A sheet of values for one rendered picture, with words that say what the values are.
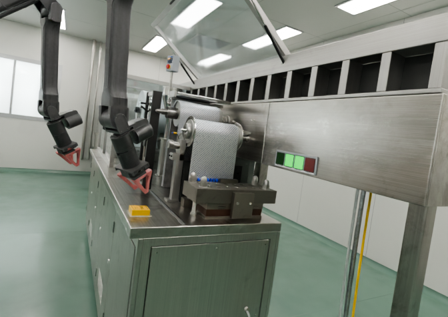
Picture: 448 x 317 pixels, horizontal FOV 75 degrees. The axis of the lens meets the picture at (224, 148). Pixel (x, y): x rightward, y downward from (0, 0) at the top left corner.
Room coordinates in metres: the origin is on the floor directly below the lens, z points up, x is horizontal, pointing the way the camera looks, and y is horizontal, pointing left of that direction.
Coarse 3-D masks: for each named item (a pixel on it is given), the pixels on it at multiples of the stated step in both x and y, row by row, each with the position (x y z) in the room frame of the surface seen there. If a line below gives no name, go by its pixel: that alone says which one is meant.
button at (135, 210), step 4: (132, 208) 1.12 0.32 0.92; (136, 208) 1.12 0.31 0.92; (140, 208) 1.13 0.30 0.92; (144, 208) 1.14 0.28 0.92; (148, 208) 1.15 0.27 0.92; (132, 212) 1.10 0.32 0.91; (136, 212) 1.10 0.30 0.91; (140, 212) 1.11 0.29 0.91; (144, 212) 1.12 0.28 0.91; (148, 212) 1.13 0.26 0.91
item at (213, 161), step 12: (204, 144) 1.37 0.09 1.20; (216, 144) 1.39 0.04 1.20; (192, 156) 1.34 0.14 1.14; (204, 156) 1.37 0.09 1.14; (216, 156) 1.40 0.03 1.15; (228, 156) 1.43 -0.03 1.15; (192, 168) 1.34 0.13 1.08; (204, 168) 1.37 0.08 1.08; (216, 168) 1.40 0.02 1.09; (228, 168) 1.43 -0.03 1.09
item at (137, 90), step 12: (132, 84) 2.19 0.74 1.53; (144, 84) 2.23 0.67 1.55; (156, 84) 2.28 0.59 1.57; (132, 96) 2.20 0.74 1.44; (144, 96) 2.24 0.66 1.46; (132, 108) 2.20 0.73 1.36; (108, 132) 2.50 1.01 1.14; (108, 144) 2.42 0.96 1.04; (156, 144) 2.30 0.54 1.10; (108, 156) 2.34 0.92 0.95; (156, 156) 2.31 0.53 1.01; (156, 168) 2.31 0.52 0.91
